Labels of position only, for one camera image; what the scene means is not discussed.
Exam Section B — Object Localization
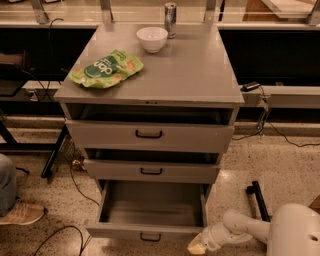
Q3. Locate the cardboard box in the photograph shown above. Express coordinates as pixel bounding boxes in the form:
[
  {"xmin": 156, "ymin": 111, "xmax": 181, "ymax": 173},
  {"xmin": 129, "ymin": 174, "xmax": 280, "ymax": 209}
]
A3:
[{"xmin": 310, "ymin": 195, "xmax": 320, "ymax": 214}]

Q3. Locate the tan sneaker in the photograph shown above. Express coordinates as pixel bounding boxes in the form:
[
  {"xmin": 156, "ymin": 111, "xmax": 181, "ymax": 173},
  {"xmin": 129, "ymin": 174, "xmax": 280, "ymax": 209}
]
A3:
[{"xmin": 0, "ymin": 199, "xmax": 45, "ymax": 225}]

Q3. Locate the grey middle drawer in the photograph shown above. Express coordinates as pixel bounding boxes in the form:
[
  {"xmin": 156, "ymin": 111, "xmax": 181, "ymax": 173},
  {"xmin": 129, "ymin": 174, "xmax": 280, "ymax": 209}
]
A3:
[{"xmin": 84, "ymin": 149, "xmax": 220, "ymax": 184}]

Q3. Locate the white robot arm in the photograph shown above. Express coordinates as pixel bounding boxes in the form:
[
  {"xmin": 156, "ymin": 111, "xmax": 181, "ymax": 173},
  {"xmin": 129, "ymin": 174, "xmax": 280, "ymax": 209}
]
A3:
[{"xmin": 187, "ymin": 203, "xmax": 320, "ymax": 256}]

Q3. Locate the black metal stand leg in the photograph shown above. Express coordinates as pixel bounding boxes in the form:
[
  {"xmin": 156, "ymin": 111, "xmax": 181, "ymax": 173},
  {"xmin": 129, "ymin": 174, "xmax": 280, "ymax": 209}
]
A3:
[{"xmin": 246, "ymin": 181, "xmax": 271, "ymax": 222}]

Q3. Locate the black cable right floor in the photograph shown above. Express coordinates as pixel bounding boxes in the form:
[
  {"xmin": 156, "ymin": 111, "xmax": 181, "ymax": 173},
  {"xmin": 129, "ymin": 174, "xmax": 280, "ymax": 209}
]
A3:
[{"xmin": 231, "ymin": 85, "xmax": 320, "ymax": 148}]

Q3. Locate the green chip bag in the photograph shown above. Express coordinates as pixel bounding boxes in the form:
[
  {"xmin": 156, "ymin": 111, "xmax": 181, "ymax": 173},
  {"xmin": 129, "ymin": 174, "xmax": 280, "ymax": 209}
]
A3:
[{"xmin": 69, "ymin": 50, "xmax": 144, "ymax": 89}]

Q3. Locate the silver drink can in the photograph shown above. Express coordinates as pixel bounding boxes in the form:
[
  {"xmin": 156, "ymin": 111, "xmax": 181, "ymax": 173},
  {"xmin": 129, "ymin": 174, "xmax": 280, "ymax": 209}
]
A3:
[{"xmin": 164, "ymin": 2, "xmax": 177, "ymax": 38}]

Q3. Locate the grey drawer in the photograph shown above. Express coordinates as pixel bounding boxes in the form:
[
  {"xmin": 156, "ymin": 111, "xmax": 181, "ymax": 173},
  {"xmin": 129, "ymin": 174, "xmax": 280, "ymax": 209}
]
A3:
[
  {"xmin": 84, "ymin": 149, "xmax": 220, "ymax": 184},
  {"xmin": 87, "ymin": 181, "xmax": 207, "ymax": 242},
  {"xmin": 66, "ymin": 104, "xmax": 233, "ymax": 153}
]

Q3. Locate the grey drawer cabinet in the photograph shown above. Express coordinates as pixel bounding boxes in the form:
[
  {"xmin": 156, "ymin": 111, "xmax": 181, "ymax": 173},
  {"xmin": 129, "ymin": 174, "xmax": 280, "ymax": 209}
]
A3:
[{"xmin": 53, "ymin": 22, "xmax": 245, "ymax": 201}]

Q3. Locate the white bowl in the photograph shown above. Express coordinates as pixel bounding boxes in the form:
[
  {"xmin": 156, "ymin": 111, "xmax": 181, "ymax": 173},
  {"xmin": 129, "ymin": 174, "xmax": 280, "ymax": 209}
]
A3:
[{"xmin": 136, "ymin": 27, "xmax": 168, "ymax": 53}]

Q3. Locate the grey bottom drawer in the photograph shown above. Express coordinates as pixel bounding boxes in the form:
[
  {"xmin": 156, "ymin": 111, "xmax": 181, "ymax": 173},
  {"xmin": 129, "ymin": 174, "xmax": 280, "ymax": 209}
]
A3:
[{"xmin": 87, "ymin": 181, "xmax": 207, "ymax": 242}]

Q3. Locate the black table frame leg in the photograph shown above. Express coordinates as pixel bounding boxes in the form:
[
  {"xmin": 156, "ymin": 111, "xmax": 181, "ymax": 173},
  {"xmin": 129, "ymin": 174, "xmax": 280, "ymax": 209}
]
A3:
[{"xmin": 0, "ymin": 117, "xmax": 68, "ymax": 178}]

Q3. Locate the black floor cable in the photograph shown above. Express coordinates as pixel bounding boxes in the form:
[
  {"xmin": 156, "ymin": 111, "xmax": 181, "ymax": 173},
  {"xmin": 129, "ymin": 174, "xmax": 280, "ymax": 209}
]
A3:
[{"xmin": 32, "ymin": 159, "xmax": 101, "ymax": 256}]

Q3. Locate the grey trouser leg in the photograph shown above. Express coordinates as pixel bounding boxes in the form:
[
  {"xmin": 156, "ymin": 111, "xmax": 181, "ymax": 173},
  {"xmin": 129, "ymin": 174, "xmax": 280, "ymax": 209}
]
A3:
[{"xmin": 0, "ymin": 154, "xmax": 16, "ymax": 217}]

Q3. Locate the grey top drawer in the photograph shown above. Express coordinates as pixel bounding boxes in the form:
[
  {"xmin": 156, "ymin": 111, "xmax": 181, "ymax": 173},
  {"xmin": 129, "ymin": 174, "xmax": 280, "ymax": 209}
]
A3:
[{"xmin": 66, "ymin": 104, "xmax": 233, "ymax": 153}]

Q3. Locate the black power adapter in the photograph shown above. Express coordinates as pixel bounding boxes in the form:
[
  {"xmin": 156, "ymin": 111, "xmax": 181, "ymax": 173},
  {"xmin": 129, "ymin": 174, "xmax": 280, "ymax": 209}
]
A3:
[{"xmin": 241, "ymin": 81, "xmax": 260, "ymax": 92}]

